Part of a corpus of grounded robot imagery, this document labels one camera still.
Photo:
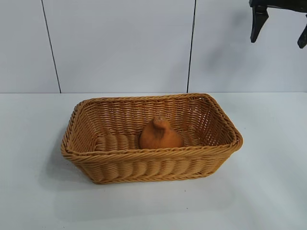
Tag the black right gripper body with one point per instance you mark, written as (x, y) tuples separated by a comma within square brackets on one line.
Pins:
[(283, 3)]

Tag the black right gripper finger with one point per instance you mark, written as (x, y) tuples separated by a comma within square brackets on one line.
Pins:
[(260, 19), (304, 36)]

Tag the brown pear-shaped bread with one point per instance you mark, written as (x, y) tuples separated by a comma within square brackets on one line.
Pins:
[(160, 139)]

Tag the tan woven wicker basket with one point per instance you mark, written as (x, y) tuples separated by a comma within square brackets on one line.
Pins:
[(148, 165)]

